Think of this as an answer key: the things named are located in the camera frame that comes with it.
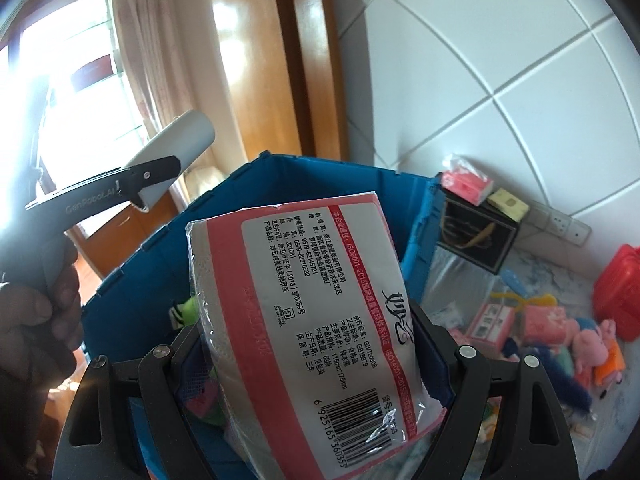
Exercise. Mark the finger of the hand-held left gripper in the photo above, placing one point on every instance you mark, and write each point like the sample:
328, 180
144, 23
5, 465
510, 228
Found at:
150, 172

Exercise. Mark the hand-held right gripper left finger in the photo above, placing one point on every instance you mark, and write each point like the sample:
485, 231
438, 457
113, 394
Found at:
165, 360

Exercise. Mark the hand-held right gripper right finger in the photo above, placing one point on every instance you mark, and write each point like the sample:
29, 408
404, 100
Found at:
435, 360

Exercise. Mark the white paper roll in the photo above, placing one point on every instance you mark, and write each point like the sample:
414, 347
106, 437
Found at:
175, 140

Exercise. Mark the green frog plush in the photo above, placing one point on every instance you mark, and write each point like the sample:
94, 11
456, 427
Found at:
187, 310

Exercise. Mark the pastel pink green packet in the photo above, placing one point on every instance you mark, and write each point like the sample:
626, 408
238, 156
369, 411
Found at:
205, 402

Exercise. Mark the large pink white tissue pack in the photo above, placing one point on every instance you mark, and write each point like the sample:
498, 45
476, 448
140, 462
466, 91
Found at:
310, 335

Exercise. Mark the blue plastic storage crate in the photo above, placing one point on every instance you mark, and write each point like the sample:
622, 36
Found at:
325, 180

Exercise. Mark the person's left hand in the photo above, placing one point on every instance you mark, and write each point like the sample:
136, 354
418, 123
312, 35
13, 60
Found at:
60, 325

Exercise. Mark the pink flower tissue pack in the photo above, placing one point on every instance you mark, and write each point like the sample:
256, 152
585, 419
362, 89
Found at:
550, 325
457, 335

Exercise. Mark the clear wrapped tissue pack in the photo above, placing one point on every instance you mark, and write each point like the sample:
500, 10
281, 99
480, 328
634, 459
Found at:
452, 315

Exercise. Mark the pink barcode tissue pack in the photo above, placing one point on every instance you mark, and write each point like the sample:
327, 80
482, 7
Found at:
492, 322

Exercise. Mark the dark blue small toy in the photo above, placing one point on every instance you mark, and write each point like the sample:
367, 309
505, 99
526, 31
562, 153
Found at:
511, 349

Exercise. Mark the light blue plastic toy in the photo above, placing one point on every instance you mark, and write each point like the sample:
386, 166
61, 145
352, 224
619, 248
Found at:
515, 282

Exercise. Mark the window with metal bars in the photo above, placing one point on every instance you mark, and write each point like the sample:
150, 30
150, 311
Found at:
75, 85

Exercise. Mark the teal small plush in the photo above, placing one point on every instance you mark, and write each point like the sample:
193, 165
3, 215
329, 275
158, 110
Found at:
564, 360

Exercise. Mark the black gift box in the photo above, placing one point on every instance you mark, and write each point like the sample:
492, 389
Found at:
495, 245

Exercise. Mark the dark blue feather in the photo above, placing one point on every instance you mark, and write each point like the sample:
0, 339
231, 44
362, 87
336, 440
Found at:
570, 385

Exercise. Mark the beige curtain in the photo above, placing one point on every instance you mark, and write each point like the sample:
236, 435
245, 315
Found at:
165, 35

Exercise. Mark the white blue printed tablecloth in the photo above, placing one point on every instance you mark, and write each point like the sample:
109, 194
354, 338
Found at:
550, 272

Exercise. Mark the pig plush blue shirt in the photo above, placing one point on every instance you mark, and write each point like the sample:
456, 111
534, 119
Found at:
582, 350

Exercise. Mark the clear plastic packet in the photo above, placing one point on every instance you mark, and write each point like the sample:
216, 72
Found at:
582, 425

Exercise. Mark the yellow flat packet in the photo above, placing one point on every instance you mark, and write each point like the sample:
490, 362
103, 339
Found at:
510, 204

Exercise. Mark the pig plush orange dress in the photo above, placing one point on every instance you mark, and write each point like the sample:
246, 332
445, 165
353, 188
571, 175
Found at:
610, 360

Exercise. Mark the red toy suitcase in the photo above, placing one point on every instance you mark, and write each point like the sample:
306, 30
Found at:
620, 290

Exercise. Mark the white wall socket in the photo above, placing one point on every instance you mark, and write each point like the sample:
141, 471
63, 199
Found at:
580, 234
559, 222
539, 212

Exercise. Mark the wooden wall column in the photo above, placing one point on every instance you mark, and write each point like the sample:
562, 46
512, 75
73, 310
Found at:
320, 60

